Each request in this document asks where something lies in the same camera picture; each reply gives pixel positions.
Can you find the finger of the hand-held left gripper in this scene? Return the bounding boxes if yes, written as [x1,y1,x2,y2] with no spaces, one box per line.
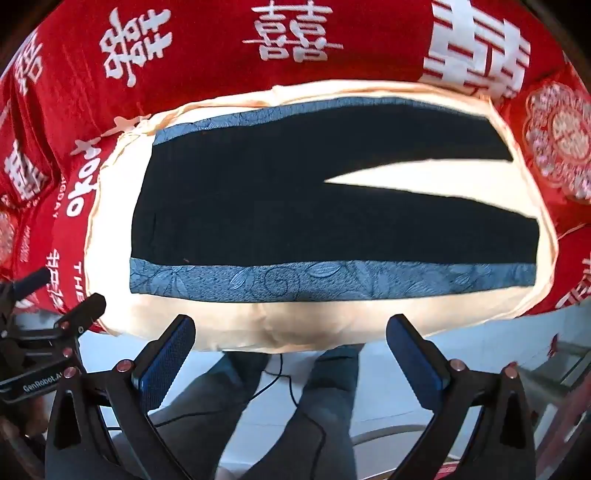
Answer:
[13,268,52,297]
[54,292,108,371]

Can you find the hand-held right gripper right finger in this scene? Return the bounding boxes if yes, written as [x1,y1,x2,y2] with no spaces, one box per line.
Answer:
[386,314,539,480]

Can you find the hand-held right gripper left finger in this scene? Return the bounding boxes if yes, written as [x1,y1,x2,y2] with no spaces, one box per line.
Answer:
[45,315,197,480]

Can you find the black pants with blue stripes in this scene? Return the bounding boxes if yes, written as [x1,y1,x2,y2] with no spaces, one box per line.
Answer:
[127,97,541,303]

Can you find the person's left leg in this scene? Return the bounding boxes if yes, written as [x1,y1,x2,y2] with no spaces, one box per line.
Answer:
[154,348,296,480]

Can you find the person's leg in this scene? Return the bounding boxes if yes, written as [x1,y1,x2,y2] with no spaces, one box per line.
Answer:
[259,344,362,480]
[154,348,296,480]

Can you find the person's right leg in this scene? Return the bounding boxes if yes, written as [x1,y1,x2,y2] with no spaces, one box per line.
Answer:
[259,344,362,480]

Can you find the cream cloth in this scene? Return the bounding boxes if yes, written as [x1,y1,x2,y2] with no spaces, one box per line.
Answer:
[90,79,559,354]

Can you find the red printed blanket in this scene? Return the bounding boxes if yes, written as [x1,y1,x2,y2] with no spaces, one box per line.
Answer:
[0,0,591,335]

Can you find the red floral embroidered pillow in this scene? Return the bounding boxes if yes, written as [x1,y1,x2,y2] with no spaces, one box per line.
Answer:
[501,65,591,206]

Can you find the white cable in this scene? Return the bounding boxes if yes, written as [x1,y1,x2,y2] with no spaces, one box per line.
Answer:
[353,422,437,446]

